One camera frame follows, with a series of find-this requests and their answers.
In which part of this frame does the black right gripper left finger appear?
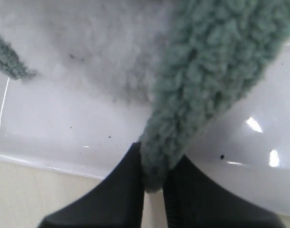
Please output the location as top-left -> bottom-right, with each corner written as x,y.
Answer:
39,142 -> 145,228

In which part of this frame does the white plush snowman toy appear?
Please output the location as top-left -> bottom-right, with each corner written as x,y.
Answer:
0,0 -> 177,103

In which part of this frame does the white plastic tray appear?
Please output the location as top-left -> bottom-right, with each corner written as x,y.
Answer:
0,43 -> 290,216

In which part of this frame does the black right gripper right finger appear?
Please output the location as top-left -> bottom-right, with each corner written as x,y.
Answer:
163,156 -> 285,228

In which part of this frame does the green knitted scarf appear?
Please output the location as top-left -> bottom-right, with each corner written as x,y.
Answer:
0,0 -> 290,191

